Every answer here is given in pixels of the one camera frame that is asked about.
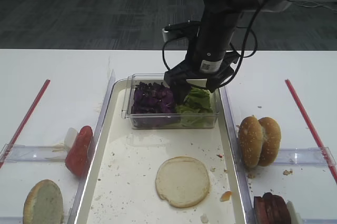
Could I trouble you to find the red strip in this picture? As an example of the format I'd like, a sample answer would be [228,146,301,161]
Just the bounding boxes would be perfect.
[285,79,336,182]
[0,79,51,168]

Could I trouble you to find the clear holder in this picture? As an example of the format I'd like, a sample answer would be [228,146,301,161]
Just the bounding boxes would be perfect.
[302,219,337,224]
[272,147,336,167]
[0,217,22,224]
[1,144,67,163]

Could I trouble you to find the clear holder upper right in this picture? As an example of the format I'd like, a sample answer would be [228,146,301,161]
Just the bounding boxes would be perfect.
[272,147,336,167]

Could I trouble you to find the bottom bun slice on tray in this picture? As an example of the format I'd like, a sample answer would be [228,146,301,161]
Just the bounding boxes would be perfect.
[155,156,211,208]

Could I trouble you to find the clear acrylic rail left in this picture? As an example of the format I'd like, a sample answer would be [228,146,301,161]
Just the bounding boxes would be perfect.
[66,69,115,223]

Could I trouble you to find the white plastic block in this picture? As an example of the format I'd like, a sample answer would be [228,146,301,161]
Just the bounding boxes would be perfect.
[64,128,78,149]
[286,201,303,224]

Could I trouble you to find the clear holder lower left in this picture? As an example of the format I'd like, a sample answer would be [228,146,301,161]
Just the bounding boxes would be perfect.
[0,217,22,224]

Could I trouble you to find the sesame bun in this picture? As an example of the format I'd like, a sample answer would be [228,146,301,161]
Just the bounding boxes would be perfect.
[258,117,281,167]
[238,116,263,168]

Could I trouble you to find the shredded purple cabbage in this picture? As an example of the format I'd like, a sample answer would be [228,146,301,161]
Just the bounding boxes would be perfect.
[131,82,176,114]

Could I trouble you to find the sesame bun front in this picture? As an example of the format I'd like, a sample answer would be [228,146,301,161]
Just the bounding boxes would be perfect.
[238,116,263,168]

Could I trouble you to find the upright bun slice left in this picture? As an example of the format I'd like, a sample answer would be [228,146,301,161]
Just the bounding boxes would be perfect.
[23,179,64,224]

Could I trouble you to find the white plastic block right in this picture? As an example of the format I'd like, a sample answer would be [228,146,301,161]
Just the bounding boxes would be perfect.
[286,201,303,224]

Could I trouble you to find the red strip right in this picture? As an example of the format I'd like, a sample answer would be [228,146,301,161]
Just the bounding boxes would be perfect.
[285,79,336,182]

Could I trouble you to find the clear acrylic rail right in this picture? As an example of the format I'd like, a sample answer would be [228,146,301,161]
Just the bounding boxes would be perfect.
[220,87,257,223]

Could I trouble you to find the red tomato slices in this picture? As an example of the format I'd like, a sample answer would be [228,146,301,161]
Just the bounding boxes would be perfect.
[65,126,93,177]

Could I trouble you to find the clear holder upper left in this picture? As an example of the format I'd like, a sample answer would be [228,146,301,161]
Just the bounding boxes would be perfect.
[1,144,67,163]

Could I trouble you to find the sesame bun rear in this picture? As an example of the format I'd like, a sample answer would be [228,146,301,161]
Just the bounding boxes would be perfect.
[258,117,281,167]

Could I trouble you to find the clear acrylic rail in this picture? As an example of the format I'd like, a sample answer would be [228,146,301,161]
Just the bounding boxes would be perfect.
[66,69,115,223]
[220,87,257,223]

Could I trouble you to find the white plastic block left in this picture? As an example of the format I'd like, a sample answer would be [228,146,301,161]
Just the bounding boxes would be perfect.
[64,128,78,149]

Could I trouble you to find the clear plastic salad container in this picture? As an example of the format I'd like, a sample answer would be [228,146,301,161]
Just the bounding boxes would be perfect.
[122,74,220,129]

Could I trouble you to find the white metal tray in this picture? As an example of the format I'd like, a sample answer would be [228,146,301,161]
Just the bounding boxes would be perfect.
[74,80,245,223]

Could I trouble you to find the stack of meat patties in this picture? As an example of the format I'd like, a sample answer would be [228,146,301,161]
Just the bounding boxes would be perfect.
[253,192,292,224]

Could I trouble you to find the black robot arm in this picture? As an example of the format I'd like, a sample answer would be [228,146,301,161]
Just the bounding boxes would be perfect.
[162,0,335,104]

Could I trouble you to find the clear holder lower right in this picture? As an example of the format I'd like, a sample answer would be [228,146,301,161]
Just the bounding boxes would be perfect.
[302,219,337,224]

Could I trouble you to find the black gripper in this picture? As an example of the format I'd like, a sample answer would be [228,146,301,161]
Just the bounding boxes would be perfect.
[164,52,240,105]

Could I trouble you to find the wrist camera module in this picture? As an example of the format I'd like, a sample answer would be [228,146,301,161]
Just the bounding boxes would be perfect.
[162,21,201,42]

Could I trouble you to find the green lettuce leaves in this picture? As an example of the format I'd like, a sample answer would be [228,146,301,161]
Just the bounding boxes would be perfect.
[176,87,213,128]

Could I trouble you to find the red strip left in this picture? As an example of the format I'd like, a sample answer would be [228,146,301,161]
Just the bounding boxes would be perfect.
[0,79,51,168]

